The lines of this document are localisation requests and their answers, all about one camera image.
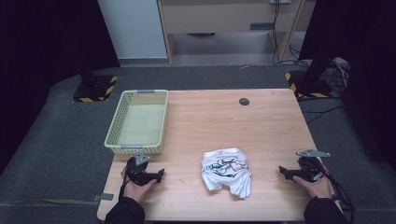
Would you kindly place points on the person's right hand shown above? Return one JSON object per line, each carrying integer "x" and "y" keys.
{"x": 319, "y": 188}

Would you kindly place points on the dark round table grommet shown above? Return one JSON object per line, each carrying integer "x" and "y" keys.
{"x": 244, "y": 101}

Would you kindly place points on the dark curtain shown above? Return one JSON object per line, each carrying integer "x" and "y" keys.
{"x": 358, "y": 37}
{"x": 46, "y": 46}

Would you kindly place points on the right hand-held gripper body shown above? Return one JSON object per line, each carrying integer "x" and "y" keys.
{"x": 309, "y": 169}

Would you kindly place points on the white cabinet panel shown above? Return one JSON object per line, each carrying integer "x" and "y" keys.
{"x": 134, "y": 28}

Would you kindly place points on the pale green plastic basket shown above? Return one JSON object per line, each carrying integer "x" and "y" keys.
{"x": 141, "y": 124}

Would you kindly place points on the white printed t-shirt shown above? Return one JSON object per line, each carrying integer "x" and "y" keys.
{"x": 225, "y": 171}

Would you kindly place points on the black stand base hazard stripes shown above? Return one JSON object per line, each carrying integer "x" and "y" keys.
{"x": 306, "y": 85}
{"x": 93, "y": 90}

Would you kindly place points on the light wooden desk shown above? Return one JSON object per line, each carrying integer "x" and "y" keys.
{"x": 218, "y": 17}

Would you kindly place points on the grey tape strip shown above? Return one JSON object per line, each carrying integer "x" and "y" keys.
{"x": 105, "y": 196}

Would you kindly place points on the person's left hand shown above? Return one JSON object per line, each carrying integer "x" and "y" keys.
{"x": 135, "y": 191}

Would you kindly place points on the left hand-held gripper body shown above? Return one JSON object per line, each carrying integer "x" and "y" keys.
{"x": 137, "y": 169}

